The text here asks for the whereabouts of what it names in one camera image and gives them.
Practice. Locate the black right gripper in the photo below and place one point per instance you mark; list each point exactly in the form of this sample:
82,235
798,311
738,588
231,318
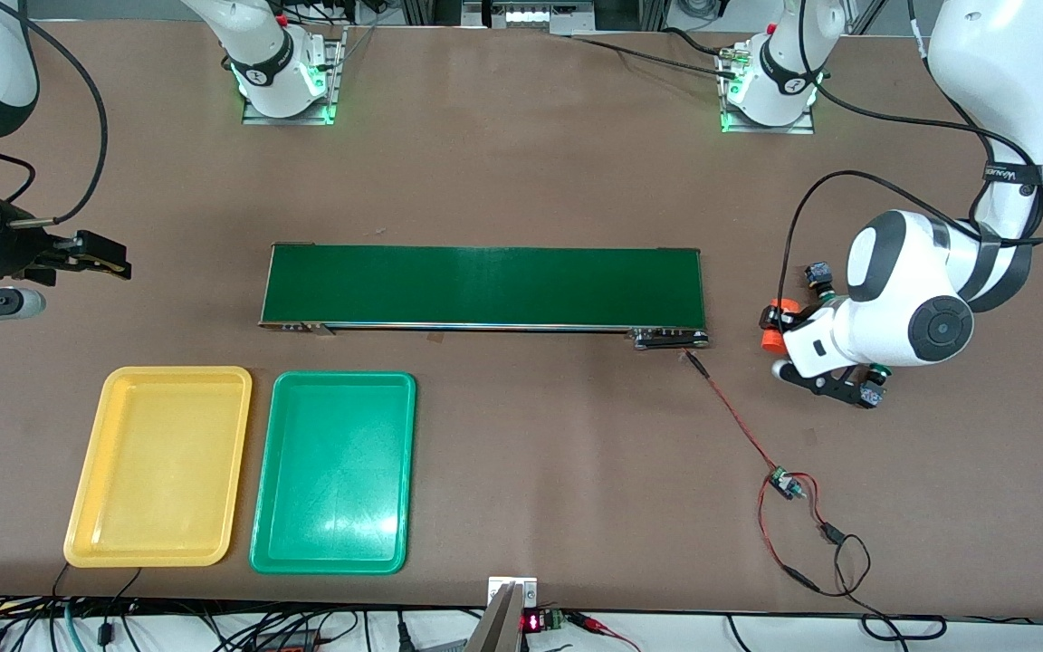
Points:
14,246

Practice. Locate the orange cylindrical battery cell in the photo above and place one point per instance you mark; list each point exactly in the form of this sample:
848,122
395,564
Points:
770,341

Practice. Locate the green mushroom push button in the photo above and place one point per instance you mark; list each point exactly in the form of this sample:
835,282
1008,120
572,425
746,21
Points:
817,272
875,394

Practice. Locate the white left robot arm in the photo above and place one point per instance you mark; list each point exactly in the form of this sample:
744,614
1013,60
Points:
902,290

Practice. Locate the small speed controller board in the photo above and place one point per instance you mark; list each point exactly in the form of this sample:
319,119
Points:
784,483

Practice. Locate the yellow plastic tray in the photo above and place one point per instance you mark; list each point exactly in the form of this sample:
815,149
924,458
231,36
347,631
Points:
159,471

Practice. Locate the green conveyor belt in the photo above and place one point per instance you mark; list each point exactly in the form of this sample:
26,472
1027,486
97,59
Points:
485,285

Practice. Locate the green plastic tray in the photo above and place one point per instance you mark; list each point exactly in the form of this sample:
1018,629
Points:
331,471

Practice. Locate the red clip lead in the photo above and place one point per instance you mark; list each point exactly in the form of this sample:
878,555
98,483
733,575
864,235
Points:
598,623

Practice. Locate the white LED light bar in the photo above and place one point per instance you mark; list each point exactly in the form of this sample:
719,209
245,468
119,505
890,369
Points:
549,16

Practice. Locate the red LED display module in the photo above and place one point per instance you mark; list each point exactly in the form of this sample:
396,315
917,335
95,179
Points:
532,622

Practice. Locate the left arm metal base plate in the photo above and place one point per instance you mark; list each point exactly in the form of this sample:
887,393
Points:
766,129

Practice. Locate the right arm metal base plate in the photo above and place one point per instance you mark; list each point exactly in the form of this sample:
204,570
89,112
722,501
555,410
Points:
335,72

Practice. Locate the aluminium frame structure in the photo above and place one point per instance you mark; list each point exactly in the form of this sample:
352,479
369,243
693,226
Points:
653,14

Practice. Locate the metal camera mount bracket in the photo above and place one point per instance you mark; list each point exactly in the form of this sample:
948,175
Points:
503,625

